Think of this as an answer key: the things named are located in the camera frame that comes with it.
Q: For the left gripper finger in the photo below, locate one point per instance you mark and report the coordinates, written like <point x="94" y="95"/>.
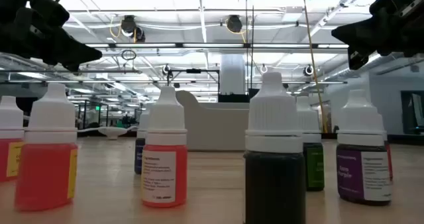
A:
<point x="71" y="51"/>

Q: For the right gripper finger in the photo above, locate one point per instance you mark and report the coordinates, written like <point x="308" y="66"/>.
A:
<point x="361" y="33"/>

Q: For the small orange-red bottle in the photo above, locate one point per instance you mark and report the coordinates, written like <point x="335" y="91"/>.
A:
<point x="164" y="118"/>

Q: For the small dark blue bottle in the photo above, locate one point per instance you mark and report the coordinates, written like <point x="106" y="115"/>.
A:
<point x="139" y="157"/>

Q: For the small green bottle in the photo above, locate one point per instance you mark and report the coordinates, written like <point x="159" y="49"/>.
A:
<point x="314" y="167"/>

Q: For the small purple bottle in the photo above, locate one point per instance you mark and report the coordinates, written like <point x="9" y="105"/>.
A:
<point x="351" y="177"/>

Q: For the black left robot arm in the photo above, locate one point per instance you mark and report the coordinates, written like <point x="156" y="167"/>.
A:
<point x="8" y="38"/>

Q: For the long linear light fixture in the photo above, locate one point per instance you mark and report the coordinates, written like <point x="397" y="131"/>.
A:
<point x="149" y="45"/>

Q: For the dark glass doorway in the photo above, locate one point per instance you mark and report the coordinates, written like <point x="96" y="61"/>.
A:
<point x="410" y="111"/>

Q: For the white round pillar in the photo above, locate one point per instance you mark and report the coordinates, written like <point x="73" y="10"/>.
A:
<point x="232" y="75"/>

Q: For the black flat screen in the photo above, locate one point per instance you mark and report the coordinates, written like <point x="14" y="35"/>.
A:
<point x="235" y="98"/>

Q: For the grey plastic tray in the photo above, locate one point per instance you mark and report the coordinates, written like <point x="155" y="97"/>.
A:
<point x="215" y="128"/>

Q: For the small black bottle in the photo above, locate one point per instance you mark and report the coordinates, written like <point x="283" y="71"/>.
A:
<point x="275" y="184"/>

